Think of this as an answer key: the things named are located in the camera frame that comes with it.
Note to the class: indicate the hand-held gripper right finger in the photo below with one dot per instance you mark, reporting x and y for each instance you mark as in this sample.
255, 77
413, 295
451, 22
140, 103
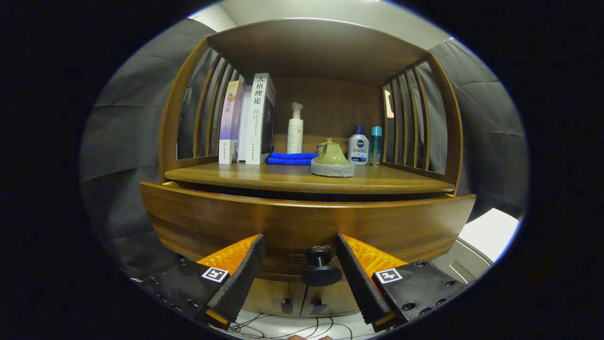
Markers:
361, 278

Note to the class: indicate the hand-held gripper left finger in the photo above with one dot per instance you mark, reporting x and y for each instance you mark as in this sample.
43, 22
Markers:
240, 278

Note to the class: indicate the wooden drawer with black knob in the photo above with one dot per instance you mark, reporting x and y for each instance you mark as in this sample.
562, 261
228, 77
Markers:
292, 222

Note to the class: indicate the green grey scrub brush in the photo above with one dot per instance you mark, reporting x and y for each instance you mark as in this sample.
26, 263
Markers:
332, 170

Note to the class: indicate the wooden cabinet door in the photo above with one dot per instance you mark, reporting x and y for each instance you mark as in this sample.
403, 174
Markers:
337, 300
269, 295

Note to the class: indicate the wooden countertop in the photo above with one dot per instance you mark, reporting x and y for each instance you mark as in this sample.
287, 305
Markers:
264, 177

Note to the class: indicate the brown wooden cabinet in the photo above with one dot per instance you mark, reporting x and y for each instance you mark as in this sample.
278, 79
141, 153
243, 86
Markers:
316, 47

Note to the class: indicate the blue folded cloth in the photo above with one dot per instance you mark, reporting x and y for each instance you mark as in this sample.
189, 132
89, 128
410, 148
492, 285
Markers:
290, 158

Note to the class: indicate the white bottle with blue cap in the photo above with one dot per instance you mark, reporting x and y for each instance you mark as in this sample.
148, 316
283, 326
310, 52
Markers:
358, 148

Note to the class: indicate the beige lidded teacup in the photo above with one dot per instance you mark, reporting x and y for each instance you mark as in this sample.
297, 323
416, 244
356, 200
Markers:
321, 148

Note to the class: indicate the teal bottle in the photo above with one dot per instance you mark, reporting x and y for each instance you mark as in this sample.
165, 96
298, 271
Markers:
376, 141

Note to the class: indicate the white appliance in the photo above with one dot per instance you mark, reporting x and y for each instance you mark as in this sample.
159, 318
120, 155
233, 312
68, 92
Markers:
490, 231

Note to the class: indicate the thin white book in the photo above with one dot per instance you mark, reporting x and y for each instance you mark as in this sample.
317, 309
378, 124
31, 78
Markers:
244, 137

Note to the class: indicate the white pump bottle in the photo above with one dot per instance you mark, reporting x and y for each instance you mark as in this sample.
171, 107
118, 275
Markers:
295, 137

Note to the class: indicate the purple book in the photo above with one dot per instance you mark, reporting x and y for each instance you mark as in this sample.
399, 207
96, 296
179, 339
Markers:
230, 123

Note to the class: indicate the grey white portrait book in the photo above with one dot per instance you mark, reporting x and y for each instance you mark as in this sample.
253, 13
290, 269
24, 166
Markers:
257, 123

